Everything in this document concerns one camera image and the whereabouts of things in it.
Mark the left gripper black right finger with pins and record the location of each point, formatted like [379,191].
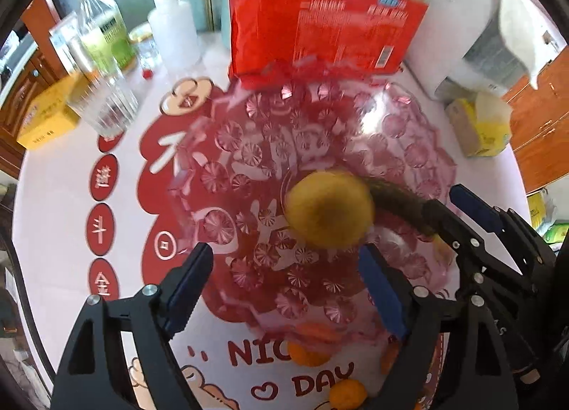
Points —
[476,373]

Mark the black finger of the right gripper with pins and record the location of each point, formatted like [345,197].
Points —
[467,245]
[532,255]

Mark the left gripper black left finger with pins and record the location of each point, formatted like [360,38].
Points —
[93,373]

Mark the orange tangerine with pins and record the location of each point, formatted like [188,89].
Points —
[389,355]
[348,394]
[312,344]

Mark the overripe brown banana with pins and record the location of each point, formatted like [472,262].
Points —
[401,202]

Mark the yellow-green round fruit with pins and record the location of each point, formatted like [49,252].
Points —
[330,209]

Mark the yellow tissue box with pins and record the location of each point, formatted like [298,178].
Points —
[481,125]

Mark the white countertop appliance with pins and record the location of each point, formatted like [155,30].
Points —
[459,50]

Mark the white cloth on appliance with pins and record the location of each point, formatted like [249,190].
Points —
[520,14]

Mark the pink glass fruit bowl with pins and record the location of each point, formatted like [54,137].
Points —
[285,182]

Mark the yellow flat box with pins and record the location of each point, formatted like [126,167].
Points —
[49,115]

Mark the clear drinking glass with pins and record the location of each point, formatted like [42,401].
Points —
[104,101]

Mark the red paper cup package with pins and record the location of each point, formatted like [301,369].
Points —
[371,35]

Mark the green label glass bottle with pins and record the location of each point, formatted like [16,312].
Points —
[104,36]

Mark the small glass jar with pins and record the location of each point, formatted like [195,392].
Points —
[148,55]

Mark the white carton box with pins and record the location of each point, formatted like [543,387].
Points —
[64,38]

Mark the white plastic bottle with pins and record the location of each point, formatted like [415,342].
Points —
[175,34]

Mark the wooden wall cabinet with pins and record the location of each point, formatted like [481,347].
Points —
[539,121]

